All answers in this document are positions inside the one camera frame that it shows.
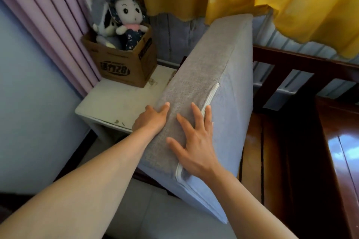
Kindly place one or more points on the person's left hand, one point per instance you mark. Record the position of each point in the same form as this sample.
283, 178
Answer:
150, 121

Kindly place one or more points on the person's right hand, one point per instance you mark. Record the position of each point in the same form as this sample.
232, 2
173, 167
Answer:
199, 154

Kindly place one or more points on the grey seat cushion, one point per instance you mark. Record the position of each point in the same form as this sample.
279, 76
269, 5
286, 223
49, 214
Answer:
232, 93

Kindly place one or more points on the dark wooden sofa with console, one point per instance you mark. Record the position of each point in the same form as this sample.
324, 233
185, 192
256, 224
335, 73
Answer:
308, 149

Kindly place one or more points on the person's right forearm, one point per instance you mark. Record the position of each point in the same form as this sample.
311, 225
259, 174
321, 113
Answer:
246, 210

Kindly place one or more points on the person's left forearm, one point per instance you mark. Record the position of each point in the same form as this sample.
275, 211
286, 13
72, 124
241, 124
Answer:
78, 191

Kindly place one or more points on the white side table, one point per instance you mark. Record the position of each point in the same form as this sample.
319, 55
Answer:
117, 101

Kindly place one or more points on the brown box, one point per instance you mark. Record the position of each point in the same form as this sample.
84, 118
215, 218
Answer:
120, 65

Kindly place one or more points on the white radiator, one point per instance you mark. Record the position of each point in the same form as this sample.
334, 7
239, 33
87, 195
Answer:
174, 37

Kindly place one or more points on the grey white plush cat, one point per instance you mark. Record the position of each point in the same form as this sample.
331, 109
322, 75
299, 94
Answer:
102, 23

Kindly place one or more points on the plush doll toys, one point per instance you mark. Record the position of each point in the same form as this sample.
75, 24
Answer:
129, 12

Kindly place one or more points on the pink curtain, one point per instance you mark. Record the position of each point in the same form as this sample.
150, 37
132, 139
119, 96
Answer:
42, 9

